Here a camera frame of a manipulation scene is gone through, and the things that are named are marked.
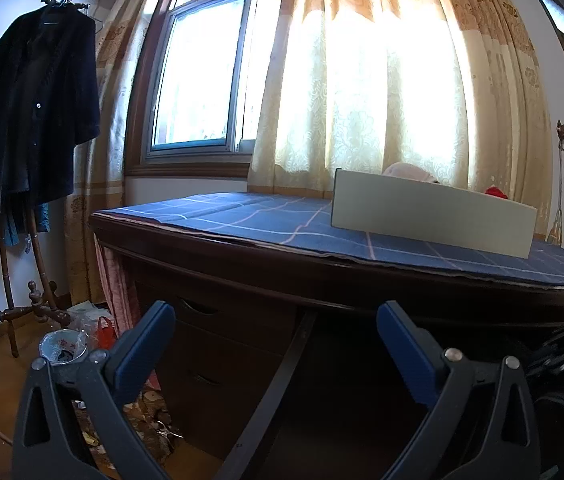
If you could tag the teal cloth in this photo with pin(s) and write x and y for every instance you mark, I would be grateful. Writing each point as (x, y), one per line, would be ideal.
(41, 220)

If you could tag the blue checked tablecloth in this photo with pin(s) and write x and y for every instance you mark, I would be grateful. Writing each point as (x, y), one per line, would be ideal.
(242, 220)

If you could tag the bright red underwear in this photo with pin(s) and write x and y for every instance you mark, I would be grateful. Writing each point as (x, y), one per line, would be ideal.
(496, 193)

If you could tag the wooden coat rack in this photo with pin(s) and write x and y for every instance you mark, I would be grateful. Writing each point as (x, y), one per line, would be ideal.
(36, 305)

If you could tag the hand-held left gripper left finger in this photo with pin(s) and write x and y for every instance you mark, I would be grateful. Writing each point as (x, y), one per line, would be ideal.
(144, 342)

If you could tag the wooden framed window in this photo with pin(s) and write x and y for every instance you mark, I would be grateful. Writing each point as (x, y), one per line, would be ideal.
(196, 70)

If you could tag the beige patterned curtain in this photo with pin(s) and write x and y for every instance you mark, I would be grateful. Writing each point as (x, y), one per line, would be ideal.
(106, 85)
(362, 85)

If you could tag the red plastic bag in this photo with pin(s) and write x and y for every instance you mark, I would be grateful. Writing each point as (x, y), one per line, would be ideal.
(105, 335)

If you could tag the small trash bin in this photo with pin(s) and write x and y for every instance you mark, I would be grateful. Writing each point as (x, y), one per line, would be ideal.
(61, 347)

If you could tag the wooden drawer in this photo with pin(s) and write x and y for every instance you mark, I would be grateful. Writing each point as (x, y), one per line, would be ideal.
(282, 385)

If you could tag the white plastic bag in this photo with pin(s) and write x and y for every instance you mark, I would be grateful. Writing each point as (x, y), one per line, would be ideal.
(84, 317)

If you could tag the white cardboard box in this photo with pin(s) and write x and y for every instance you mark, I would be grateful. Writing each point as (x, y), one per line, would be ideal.
(432, 215)

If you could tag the scattered paper scraps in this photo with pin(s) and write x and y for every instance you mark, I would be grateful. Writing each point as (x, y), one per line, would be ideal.
(156, 420)

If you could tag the dark hanging coat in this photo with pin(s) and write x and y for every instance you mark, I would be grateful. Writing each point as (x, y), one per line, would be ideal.
(26, 110)

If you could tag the curtain tieback tassel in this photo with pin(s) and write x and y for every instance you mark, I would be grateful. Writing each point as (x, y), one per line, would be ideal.
(556, 225)

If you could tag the pink bra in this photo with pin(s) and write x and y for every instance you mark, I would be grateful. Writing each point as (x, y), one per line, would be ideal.
(407, 171)

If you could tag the closed desk drawer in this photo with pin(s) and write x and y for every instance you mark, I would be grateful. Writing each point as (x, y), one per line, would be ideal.
(232, 390)
(242, 320)

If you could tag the brass curtain hook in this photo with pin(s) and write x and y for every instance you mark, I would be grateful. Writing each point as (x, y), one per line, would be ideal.
(562, 132)

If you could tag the dark wooden desk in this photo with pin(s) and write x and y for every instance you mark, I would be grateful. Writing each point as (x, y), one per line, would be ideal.
(362, 290)

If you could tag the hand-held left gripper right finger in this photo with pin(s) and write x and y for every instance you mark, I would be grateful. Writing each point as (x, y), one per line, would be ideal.
(407, 357)

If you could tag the pink patterned cloth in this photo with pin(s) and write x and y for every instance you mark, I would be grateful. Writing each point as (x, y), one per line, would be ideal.
(116, 290)

